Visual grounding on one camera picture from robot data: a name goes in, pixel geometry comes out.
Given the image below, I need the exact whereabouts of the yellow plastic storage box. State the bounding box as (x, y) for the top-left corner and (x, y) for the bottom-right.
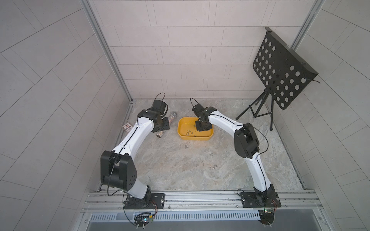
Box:
(177, 117), (214, 141)

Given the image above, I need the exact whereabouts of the playing card box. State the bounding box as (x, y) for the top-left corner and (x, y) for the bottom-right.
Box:
(122, 122), (133, 133)

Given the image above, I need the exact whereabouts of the left controller circuit board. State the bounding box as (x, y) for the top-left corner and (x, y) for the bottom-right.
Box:
(134, 212), (153, 229)

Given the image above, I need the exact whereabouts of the aluminium mounting rail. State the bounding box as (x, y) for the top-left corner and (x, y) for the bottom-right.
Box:
(82, 190), (323, 212)

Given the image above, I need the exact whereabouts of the black perforated music stand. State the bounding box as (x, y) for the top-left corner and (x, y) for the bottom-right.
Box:
(236, 27), (318, 130)

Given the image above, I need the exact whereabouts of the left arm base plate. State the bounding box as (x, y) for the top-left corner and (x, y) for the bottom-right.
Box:
(123, 193), (165, 209)

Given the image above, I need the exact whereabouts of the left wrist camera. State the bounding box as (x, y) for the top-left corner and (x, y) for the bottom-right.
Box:
(150, 99), (168, 117)

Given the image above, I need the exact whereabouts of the right controller circuit board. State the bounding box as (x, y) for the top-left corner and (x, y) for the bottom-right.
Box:
(258, 210), (275, 226)

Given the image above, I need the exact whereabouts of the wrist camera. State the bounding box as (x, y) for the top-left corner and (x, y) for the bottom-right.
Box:
(192, 104), (206, 118)
(150, 99), (168, 117)

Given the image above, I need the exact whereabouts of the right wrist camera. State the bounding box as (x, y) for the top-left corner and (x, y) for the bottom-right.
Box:
(192, 104), (206, 118)

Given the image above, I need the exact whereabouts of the controller circuit board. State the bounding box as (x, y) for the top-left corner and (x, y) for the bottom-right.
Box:
(258, 210), (275, 226)
(134, 212), (153, 229)

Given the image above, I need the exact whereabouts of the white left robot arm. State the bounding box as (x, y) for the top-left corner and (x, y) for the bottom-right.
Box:
(100, 108), (170, 199)

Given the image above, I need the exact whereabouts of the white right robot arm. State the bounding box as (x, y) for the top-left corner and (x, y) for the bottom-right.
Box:
(192, 104), (275, 205)

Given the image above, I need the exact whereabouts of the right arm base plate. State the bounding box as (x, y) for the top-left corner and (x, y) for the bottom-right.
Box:
(238, 192), (281, 209)

